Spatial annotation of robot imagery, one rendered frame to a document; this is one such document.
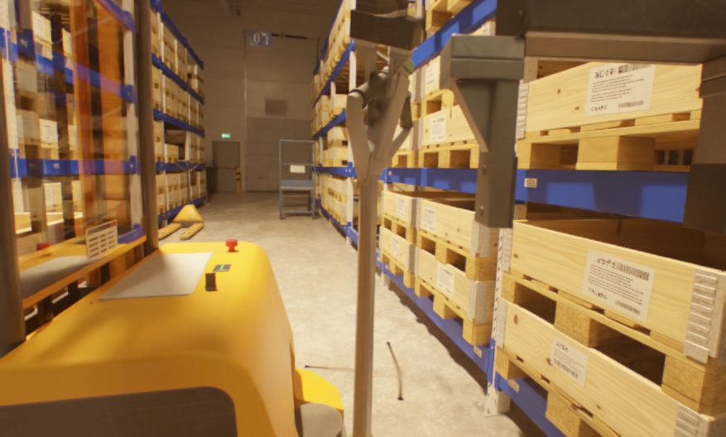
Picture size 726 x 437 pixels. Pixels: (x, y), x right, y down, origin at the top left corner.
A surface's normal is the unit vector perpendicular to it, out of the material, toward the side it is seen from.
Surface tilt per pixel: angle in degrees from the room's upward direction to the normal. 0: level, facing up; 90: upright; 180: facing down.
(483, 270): 90
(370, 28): 118
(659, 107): 90
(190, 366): 90
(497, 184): 90
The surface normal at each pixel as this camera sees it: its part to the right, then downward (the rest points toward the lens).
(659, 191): -0.97, 0.00
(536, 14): 0.00, 0.12
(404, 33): -0.45, 0.55
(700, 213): -1.00, -0.03
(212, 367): 0.23, 0.12
